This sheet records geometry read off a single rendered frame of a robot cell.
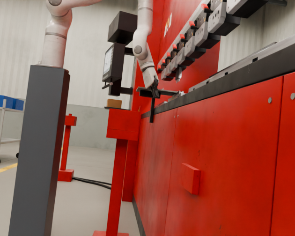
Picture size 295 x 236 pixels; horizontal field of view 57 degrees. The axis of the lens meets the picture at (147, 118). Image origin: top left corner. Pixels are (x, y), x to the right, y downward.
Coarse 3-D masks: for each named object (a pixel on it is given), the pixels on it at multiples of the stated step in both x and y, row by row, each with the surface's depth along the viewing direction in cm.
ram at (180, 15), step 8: (168, 0) 252; (176, 0) 210; (184, 0) 179; (192, 0) 157; (200, 0) 140; (208, 0) 126; (168, 8) 247; (176, 8) 206; (184, 8) 176; (192, 8) 155; (200, 8) 138; (168, 16) 241; (176, 16) 203; (184, 16) 173; (176, 24) 199; (184, 24) 171; (168, 32) 231; (176, 32) 196; (184, 32) 168; (160, 40) 276; (168, 40) 226; (160, 48) 269; (168, 48) 222; (160, 56) 263; (160, 64) 257
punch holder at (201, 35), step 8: (208, 8) 127; (200, 16) 136; (208, 16) 126; (200, 24) 134; (200, 32) 133; (208, 32) 127; (200, 40) 130; (208, 40) 129; (216, 40) 128; (208, 48) 140
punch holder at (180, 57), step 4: (184, 36) 166; (180, 44) 176; (184, 44) 166; (180, 48) 174; (184, 48) 166; (180, 52) 171; (180, 56) 170; (184, 56) 166; (180, 60) 169; (184, 60) 168; (188, 60) 167; (192, 60) 167; (180, 64) 178; (184, 64) 177; (188, 64) 176
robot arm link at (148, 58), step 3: (147, 45) 158; (147, 48) 157; (147, 51) 154; (147, 54) 154; (150, 54) 157; (147, 57) 155; (150, 57) 156; (138, 60) 157; (141, 60) 155; (144, 60) 155; (147, 60) 155; (150, 60) 155; (141, 63) 155
